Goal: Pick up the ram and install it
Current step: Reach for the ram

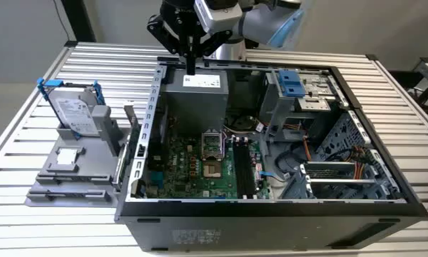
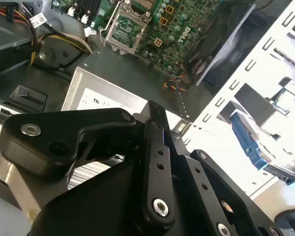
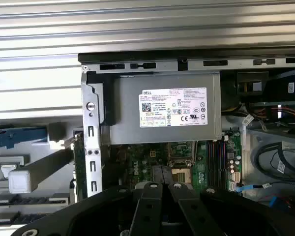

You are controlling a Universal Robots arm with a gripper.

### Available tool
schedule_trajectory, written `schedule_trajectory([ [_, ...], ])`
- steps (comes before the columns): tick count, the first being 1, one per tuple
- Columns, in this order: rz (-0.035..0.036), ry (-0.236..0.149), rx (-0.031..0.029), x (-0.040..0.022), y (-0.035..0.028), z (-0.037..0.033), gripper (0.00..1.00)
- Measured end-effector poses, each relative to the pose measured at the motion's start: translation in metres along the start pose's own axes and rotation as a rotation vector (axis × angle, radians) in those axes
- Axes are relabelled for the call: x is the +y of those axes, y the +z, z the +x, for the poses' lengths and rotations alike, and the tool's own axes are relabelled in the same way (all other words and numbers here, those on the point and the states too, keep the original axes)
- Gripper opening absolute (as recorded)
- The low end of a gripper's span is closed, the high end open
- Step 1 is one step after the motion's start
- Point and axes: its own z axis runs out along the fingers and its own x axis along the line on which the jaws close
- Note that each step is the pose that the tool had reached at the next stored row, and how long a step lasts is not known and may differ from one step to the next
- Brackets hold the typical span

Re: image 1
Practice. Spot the black open PC case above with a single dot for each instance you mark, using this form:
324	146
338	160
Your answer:
234	227

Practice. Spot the silver CPU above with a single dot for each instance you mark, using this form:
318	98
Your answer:
66	156

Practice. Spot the gray parts rack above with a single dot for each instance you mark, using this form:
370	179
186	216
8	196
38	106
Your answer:
92	160

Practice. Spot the green graphics card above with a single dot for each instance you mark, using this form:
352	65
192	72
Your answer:
133	134

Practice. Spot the CPU socket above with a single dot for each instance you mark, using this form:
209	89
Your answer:
212	171

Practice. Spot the gray power supply unit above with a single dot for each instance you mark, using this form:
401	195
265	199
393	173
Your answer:
192	107

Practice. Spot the blue plastic drive latch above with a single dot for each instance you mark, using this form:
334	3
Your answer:
290	85

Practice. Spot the metal frame side table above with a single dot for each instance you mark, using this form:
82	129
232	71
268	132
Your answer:
425	64

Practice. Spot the hard disk in blue carrier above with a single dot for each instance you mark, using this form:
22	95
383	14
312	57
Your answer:
74	112

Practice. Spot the gray metal drive cage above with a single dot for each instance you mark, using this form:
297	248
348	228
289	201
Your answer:
274	112

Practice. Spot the black vertical post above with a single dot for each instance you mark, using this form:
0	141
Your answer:
78	21

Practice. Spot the green motherboard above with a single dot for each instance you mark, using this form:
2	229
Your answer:
177	171

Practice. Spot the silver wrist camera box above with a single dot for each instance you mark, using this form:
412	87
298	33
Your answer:
217	16

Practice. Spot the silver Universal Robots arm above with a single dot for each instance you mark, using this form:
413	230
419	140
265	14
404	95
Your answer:
256	24

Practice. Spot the gray disk bay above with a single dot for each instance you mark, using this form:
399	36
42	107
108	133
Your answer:
341	181

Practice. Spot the black RAM slot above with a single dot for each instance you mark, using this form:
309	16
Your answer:
237	168
242	168
246	168

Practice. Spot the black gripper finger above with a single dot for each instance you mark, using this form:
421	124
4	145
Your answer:
162	36
214	43

